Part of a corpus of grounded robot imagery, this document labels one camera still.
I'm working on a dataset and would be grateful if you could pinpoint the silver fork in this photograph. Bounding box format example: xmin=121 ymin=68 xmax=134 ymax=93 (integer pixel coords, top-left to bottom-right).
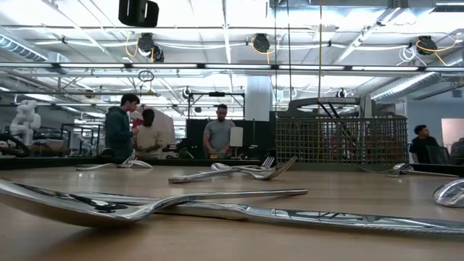
xmin=116 ymin=154 xmax=138 ymax=169
xmin=235 ymin=155 xmax=276 ymax=172
xmin=357 ymin=165 xmax=460 ymax=178
xmin=239 ymin=156 xmax=297 ymax=181

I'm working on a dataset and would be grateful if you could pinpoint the white paper sign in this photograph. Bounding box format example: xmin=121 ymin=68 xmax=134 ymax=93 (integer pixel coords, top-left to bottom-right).
xmin=230 ymin=126 xmax=244 ymax=148

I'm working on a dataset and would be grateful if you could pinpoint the person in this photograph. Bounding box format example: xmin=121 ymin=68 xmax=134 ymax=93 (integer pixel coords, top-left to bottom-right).
xmin=133 ymin=107 xmax=165 ymax=160
xmin=104 ymin=93 xmax=141 ymax=159
xmin=202 ymin=103 xmax=236 ymax=160
xmin=408 ymin=124 xmax=442 ymax=165
xmin=450 ymin=137 xmax=464 ymax=166

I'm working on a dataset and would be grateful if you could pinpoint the black partition panel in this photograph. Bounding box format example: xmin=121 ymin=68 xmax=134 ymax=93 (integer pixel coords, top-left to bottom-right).
xmin=186 ymin=118 xmax=277 ymax=160

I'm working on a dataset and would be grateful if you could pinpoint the white square column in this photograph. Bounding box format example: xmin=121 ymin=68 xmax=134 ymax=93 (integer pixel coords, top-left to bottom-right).
xmin=245 ymin=75 xmax=273 ymax=123

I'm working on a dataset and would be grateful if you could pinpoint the long linear ceiling light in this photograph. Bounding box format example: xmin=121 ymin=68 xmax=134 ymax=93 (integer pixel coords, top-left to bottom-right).
xmin=0 ymin=62 xmax=464 ymax=73

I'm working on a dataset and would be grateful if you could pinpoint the red rack with pale cover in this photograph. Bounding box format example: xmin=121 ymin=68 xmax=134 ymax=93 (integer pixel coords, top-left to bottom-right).
xmin=130 ymin=104 xmax=178 ymax=160

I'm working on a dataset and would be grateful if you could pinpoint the grey mesh cutlery basket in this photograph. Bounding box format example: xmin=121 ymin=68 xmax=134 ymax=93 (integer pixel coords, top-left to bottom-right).
xmin=275 ymin=96 xmax=410 ymax=172

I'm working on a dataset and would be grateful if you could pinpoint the wooden workbench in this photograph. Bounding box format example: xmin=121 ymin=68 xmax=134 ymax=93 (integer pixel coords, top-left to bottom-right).
xmin=0 ymin=143 xmax=73 ymax=157

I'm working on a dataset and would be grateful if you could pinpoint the black office chair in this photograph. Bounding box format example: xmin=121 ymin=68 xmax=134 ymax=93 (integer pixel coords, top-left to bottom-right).
xmin=427 ymin=144 xmax=452 ymax=166

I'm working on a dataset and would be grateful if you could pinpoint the black metal gantry frame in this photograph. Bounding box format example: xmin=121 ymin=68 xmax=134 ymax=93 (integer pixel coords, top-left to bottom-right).
xmin=187 ymin=91 xmax=247 ymax=120

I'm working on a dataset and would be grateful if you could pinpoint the hanging wire ring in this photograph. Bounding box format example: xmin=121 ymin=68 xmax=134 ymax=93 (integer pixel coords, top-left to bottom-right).
xmin=137 ymin=70 xmax=156 ymax=83

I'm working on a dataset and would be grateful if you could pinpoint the black framed glass enclosure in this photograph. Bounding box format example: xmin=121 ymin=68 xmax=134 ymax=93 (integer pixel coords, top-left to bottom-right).
xmin=60 ymin=123 xmax=107 ymax=157

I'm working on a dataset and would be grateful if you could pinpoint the silver ventilation duct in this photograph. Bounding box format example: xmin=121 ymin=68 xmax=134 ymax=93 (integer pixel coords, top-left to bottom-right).
xmin=373 ymin=71 xmax=464 ymax=103
xmin=0 ymin=33 xmax=50 ymax=63

